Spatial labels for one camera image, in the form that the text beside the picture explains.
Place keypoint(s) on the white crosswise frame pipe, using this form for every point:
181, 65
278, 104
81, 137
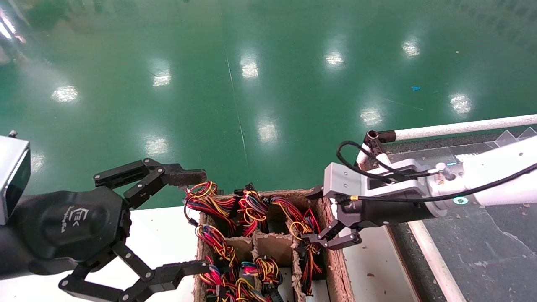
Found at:
461, 128

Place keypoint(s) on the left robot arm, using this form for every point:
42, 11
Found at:
6, 256

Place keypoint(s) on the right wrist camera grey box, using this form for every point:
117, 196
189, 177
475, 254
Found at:
346, 180

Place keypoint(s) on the brown cardboard divider box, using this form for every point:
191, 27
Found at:
272, 247

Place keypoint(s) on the short white frame pipe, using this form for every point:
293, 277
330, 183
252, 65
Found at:
364, 154

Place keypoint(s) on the black pipe connector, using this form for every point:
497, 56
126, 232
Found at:
375, 140

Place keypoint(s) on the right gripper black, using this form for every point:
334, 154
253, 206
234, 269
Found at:
386, 212

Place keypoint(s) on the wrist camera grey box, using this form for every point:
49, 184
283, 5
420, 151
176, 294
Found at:
346, 180
12, 176

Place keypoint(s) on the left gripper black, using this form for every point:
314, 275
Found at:
71, 222

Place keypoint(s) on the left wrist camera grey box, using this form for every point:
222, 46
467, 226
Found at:
12, 176

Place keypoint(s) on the clear plastic divider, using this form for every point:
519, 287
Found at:
505, 139
527, 133

